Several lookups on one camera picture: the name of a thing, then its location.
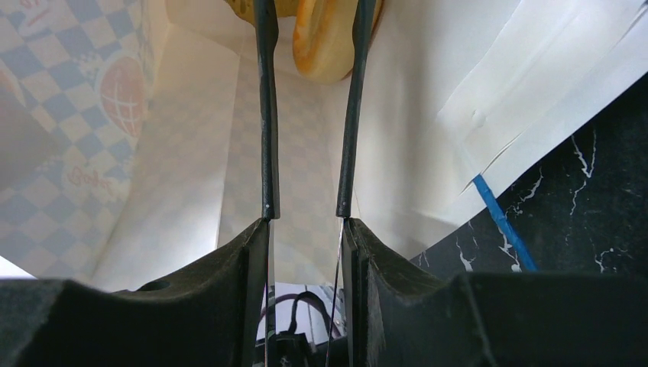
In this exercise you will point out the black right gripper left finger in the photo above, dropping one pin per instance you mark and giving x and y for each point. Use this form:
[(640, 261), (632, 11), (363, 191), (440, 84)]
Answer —
[(204, 314)]

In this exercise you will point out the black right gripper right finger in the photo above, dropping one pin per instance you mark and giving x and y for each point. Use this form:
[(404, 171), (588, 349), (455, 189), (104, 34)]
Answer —
[(399, 315)]

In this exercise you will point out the checkered paper bread bag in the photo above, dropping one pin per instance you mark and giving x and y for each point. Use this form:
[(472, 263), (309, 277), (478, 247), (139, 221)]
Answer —
[(130, 130)]

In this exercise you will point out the round yellow fake bun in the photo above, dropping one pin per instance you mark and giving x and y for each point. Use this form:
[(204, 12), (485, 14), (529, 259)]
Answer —
[(323, 49)]

